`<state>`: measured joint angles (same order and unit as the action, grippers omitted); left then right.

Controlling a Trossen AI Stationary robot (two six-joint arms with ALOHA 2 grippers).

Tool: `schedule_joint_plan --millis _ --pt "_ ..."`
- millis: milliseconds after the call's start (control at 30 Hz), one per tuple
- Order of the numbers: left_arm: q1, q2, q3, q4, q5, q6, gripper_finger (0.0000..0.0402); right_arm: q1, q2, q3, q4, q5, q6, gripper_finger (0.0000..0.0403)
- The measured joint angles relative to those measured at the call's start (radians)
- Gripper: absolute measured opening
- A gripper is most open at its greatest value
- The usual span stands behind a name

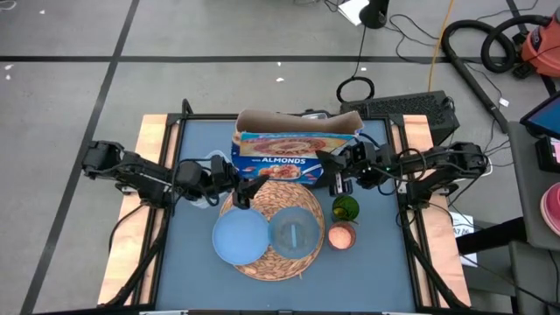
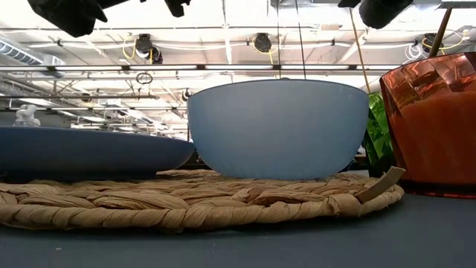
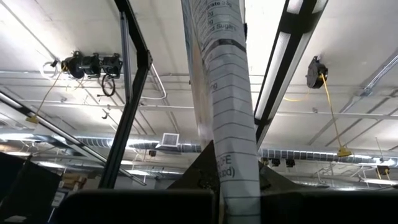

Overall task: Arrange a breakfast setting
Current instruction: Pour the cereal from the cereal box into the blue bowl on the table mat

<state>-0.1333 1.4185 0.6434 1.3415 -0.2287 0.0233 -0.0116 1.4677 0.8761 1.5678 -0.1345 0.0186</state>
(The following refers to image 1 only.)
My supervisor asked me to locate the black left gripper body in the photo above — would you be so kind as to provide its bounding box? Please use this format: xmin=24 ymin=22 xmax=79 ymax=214
xmin=209 ymin=155 xmax=246 ymax=198

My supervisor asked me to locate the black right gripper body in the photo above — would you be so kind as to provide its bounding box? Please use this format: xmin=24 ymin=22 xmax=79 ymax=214
xmin=332 ymin=140 xmax=384 ymax=196

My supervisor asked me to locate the blue almond cereal box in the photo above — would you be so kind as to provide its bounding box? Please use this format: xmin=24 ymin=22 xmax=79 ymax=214
xmin=230 ymin=108 xmax=365 ymax=187

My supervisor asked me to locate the round woven straw placemat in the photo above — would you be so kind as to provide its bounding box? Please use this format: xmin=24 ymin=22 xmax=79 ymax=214
xmin=218 ymin=178 xmax=326 ymax=282

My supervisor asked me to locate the blue plate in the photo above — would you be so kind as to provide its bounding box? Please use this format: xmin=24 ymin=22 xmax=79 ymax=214
xmin=212 ymin=206 xmax=271 ymax=267

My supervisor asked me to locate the green glass cup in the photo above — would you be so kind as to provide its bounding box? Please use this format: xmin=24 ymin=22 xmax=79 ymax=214
xmin=331 ymin=194 xmax=361 ymax=224

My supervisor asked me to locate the pale blue bowl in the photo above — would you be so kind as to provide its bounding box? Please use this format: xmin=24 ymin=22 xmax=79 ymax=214
xmin=268 ymin=206 xmax=322 ymax=259

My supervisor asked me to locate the orange glass of juice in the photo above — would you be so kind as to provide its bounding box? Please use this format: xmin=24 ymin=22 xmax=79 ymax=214
xmin=326 ymin=220 xmax=358 ymax=252

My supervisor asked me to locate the black computer case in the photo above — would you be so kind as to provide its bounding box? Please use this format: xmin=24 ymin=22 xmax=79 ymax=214
xmin=339 ymin=90 xmax=460 ymax=148

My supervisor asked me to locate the printed white paper sheet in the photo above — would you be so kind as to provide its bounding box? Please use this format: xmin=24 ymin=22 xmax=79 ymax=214
xmin=449 ymin=212 xmax=479 ymax=268

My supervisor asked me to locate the black round stand base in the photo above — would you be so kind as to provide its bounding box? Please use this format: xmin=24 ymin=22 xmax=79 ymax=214
xmin=358 ymin=0 xmax=390 ymax=31

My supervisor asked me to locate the grey desk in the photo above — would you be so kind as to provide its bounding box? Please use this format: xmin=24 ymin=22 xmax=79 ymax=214
xmin=506 ymin=121 xmax=560 ymax=252

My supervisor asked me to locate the black device with pink screen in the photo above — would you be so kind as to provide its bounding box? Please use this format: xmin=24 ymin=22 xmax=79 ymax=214
xmin=534 ymin=135 xmax=560 ymax=173

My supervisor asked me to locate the tablet with blue screen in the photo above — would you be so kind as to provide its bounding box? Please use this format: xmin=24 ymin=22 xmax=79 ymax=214
xmin=519 ymin=91 xmax=560 ymax=141

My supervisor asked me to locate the pink round object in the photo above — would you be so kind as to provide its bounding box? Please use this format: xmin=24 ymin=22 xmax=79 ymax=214
xmin=540 ymin=181 xmax=560 ymax=238

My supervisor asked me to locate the red vacuum cleaner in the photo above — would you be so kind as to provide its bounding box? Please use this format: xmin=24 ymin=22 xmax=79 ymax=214
xmin=520 ymin=7 xmax=560 ymax=80

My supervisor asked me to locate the black metal table frame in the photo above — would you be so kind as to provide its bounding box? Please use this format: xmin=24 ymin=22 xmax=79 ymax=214
xmin=96 ymin=98 xmax=473 ymax=315

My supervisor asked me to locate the coiled black cable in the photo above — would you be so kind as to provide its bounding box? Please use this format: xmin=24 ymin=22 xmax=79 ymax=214
xmin=335 ymin=24 xmax=376 ymax=104

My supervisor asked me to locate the thin black floor cable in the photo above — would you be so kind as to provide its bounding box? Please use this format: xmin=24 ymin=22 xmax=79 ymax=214
xmin=388 ymin=12 xmax=441 ymax=66

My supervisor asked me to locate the black vacuum hose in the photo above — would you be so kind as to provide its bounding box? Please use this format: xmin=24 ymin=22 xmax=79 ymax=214
xmin=439 ymin=14 xmax=553 ymax=135

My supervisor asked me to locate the yellow cord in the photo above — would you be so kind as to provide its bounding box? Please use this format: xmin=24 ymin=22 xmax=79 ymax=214
xmin=427 ymin=0 xmax=457 ymax=93

